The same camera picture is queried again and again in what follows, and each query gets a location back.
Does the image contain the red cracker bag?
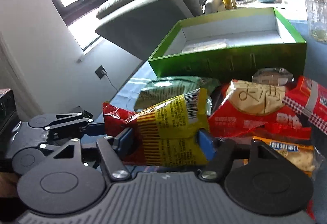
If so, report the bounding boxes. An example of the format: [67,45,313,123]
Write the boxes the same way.
[208,80,311,140]

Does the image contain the red yellow chip bag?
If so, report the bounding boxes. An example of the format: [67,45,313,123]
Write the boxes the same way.
[103,88,211,167]

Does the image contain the green snack bag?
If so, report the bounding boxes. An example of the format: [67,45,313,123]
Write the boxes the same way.
[134,76,221,111]

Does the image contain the orange biscuit pack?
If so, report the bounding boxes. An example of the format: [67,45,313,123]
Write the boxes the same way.
[252,136,325,177]

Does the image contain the brown round pastry packet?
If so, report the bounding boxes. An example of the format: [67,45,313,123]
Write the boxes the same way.
[252,67,294,86]

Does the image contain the red checkered snack pack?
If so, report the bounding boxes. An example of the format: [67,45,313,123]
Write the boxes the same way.
[283,76,326,134]

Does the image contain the green cardboard box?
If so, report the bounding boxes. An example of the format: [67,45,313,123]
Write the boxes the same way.
[149,8,307,83]

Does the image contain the grey sofa armchair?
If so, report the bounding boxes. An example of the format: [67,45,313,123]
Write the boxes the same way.
[95,0,203,60]

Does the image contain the white round table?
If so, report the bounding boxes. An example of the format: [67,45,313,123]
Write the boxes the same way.
[235,0,306,12]

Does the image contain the glass pitcher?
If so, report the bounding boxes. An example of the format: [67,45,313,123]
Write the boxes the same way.
[305,0,327,44]

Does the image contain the wall power socket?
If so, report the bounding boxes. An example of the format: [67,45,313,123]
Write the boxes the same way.
[95,65,107,79]

